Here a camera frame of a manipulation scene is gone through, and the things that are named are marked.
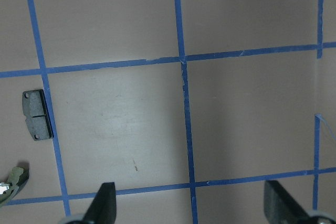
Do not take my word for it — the brown paper table cover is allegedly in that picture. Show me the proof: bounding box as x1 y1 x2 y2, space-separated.
1 0 335 223

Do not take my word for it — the grey brake pad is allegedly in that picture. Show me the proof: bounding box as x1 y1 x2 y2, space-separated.
22 89 54 141

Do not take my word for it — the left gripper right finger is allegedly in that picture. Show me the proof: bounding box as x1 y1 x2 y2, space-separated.
264 180 310 223

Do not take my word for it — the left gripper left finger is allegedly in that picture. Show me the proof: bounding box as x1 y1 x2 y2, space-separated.
82 182 117 224

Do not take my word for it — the curved olive brake shoe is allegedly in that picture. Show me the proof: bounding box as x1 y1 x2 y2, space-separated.
1 161 30 208

